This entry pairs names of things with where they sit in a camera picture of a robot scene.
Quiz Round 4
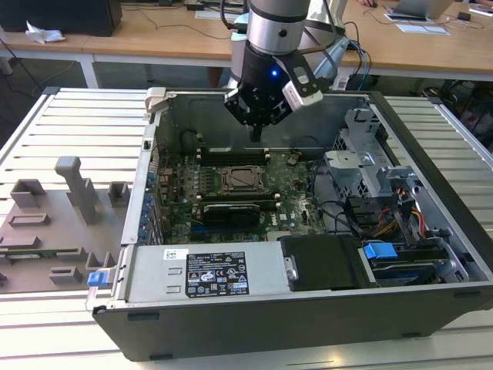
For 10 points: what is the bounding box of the hard disk in blue carrier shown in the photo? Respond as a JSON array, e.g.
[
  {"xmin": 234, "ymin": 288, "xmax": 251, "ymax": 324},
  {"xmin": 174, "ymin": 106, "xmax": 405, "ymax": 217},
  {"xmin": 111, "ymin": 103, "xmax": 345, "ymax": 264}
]
[{"xmin": 357, "ymin": 240, "xmax": 451, "ymax": 288}]

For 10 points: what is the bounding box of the grey laptop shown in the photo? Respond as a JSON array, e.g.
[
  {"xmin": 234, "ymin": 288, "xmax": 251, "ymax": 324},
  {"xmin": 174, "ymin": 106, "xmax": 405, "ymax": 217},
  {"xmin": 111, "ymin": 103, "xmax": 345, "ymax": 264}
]
[{"xmin": 384, "ymin": 0, "xmax": 454, "ymax": 22}]

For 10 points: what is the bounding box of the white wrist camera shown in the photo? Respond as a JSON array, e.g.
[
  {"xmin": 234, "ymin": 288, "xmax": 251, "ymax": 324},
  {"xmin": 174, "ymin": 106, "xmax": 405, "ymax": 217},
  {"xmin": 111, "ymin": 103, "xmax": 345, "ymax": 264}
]
[{"xmin": 281, "ymin": 67, "xmax": 324, "ymax": 113}]

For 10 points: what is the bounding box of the pale blue teach pendant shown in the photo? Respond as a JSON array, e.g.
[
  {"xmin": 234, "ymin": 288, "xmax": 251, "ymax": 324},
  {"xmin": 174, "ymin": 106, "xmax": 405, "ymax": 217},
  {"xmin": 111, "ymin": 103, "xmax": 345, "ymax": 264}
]
[{"xmin": 314, "ymin": 36, "xmax": 350, "ymax": 84}]

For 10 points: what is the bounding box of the grey power supply unit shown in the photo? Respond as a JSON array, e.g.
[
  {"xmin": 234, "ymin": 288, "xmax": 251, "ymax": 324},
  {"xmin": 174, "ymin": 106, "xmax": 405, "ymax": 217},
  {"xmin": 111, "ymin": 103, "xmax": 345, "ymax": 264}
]
[{"xmin": 109, "ymin": 242, "xmax": 296, "ymax": 305}]

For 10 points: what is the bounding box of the grey case release latch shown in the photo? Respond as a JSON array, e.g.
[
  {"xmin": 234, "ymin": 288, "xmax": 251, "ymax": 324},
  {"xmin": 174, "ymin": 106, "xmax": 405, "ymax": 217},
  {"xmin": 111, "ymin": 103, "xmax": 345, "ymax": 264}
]
[{"xmin": 144, "ymin": 87, "xmax": 169, "ymax": 113}]

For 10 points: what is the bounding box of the black PC case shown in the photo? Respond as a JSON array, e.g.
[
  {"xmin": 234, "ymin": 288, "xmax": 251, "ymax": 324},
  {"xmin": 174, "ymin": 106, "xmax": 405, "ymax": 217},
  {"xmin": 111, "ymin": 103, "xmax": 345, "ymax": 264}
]
[{"xmin": 85, "ymin": 87, "xmax": 493, "ymax": 362}]

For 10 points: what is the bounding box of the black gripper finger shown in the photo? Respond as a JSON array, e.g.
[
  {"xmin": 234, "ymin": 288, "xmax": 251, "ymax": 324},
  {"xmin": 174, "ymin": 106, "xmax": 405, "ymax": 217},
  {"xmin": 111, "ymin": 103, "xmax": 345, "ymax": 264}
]
[
  {"xmin": 256, "ymin": 100, "xmax": 293, "ymax": 142},
  {"xmin": 224, "ymin": 89, "xmax": 257, "ymax": 142}
]

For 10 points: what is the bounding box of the blue cable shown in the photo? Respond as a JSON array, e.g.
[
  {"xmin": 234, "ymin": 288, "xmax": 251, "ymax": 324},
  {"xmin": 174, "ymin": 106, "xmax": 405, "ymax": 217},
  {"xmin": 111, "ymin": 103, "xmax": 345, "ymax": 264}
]
[{"xmin": 348, "ymin": 40, "xmax": 373, "ymax": 80}]

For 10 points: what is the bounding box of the black plastic shroud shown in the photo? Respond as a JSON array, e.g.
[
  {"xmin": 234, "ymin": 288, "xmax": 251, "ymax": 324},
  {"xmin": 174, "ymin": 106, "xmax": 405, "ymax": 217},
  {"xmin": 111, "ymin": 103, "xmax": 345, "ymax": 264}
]
[{"xmin": 277, "ymin": 234, "xmax": 377, "ymax": 292}]

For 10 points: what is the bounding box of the metal drive cage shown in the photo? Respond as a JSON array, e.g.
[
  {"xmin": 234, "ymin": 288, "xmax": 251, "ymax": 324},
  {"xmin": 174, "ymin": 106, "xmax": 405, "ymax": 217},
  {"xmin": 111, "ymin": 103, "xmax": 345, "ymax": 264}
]
[{"xmin": 322, "ymin": 108, "xmax": 421, "ymax": 200}]

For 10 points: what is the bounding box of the metal socket cover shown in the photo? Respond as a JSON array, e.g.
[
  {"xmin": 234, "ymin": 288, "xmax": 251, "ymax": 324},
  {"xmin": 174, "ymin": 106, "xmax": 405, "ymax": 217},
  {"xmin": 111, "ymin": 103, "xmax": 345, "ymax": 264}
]
[{"xmin": 223, "ymin": 166, "xmax": 266, "ymax": 192}]

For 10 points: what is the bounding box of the crumpled white paper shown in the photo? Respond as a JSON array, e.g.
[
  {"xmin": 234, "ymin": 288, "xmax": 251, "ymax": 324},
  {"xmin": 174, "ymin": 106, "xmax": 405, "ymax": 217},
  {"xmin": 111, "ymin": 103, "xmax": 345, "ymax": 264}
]
[{"xmin": 25, "ymin": 19, "xmax": 66, "ymax": 44}]

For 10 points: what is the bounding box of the CPU socket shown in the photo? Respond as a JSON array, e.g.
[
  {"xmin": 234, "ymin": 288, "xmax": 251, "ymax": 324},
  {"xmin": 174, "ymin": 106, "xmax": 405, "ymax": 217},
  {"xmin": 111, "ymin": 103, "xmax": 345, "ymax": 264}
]
[{"xmin": 220, "ymin": 164, "xmax": 269, "ymax": 193}]

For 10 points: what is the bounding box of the black data cable bundle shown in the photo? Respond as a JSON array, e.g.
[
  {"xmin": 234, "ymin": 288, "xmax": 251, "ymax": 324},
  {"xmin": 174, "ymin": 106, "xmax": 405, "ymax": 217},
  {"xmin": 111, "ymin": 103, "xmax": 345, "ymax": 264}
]
[{"xmin": 310, "ymin": 158, "xmax": 384, "ymax": 236}]

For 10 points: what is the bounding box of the green motherboard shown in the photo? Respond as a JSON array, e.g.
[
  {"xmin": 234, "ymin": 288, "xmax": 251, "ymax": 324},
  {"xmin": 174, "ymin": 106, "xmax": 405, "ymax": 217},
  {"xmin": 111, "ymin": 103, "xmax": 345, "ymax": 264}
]
[{"xmin": 156, "ymin": 148, "xmax": 332, "ymax": 244}]

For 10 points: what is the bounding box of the yellow orange wire bundle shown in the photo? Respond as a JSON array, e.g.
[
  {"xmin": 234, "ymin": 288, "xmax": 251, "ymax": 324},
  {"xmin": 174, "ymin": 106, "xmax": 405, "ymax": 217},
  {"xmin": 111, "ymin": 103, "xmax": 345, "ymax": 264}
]
[{"xmin": 375, "ymin": 184, "xmax": 427, "ymax": 238}]

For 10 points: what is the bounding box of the black computer tower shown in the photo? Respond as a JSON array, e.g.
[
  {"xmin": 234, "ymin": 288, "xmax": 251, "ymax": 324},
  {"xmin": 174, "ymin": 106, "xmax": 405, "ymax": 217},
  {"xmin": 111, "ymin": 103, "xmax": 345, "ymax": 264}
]
[{"xmin": 0, "ymin": 0, "xmax": 123, "ymax": 38}]

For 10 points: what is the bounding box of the grey parts rack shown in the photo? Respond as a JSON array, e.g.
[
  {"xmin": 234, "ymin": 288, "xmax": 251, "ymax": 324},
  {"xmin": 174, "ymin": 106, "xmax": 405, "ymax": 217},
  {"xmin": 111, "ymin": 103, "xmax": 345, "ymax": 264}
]
[{"xmin": 0, "ymin": 156, "xmax": 130, "ymax": 294}]

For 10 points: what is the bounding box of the black graphics card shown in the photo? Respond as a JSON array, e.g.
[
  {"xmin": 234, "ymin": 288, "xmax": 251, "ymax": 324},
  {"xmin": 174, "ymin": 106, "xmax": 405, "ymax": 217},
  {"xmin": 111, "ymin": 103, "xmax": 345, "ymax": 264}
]
[{"xmin": 202, "ymin": 202, "xmax": 263, "ymax": 228}]

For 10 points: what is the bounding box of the black RAM slot bank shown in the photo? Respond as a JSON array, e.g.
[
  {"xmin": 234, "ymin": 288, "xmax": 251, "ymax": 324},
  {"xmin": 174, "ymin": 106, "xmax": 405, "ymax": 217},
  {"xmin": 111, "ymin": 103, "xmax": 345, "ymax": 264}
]
[
  {"xmin": 198, "ymin": 192, "xmax": 280, "ymax": 204},
  {"xmin": 198, "ymin": 148, "xmax": 269, "ymax": 167}
]

